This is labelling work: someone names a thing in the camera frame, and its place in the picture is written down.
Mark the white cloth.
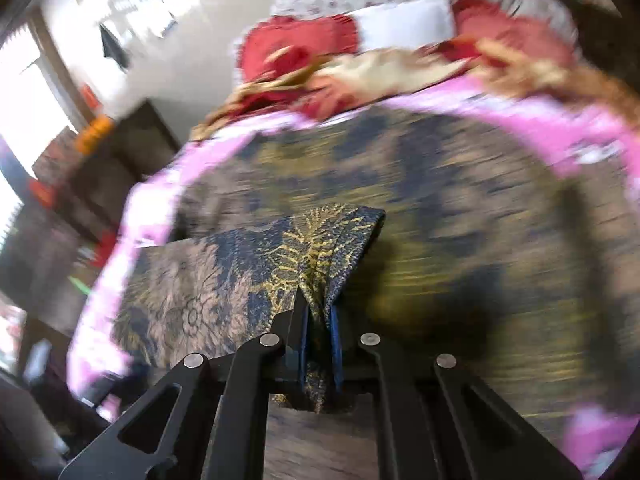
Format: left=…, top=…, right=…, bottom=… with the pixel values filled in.
left=356, top=0, right=457, bottom=55

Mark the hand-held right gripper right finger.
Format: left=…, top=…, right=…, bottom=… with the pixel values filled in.
left=326, top=309, right=583, bottom=480

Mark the window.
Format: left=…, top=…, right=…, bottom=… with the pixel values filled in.
left=0, top=20, right=78, bottom=183

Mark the wall poster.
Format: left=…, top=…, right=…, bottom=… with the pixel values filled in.
left=125, top=0, right=179, bottom=40

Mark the red gold floral blanket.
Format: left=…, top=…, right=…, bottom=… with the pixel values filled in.
left=190, top=0, right=640, bottom=133

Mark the black wall hanging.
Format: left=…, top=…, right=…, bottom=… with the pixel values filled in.
left=99, top=24, right=132, bottom=70

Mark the brown blue patterned cloth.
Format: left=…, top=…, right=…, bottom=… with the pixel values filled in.
left=112, top=107, right=633, bottom=480

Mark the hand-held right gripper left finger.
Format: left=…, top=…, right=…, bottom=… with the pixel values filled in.
left=59, top=300, right=311, bottom=480

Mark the orange object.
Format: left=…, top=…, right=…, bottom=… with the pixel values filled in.
left=74, top=114, right=117, bottom=155

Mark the dark wooden cabinet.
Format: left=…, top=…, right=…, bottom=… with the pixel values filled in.
left=30, top=100, right=182, bottom=246

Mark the pink penguin blanket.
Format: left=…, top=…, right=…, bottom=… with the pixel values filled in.
left=65, top=80, right=640, bottom=480

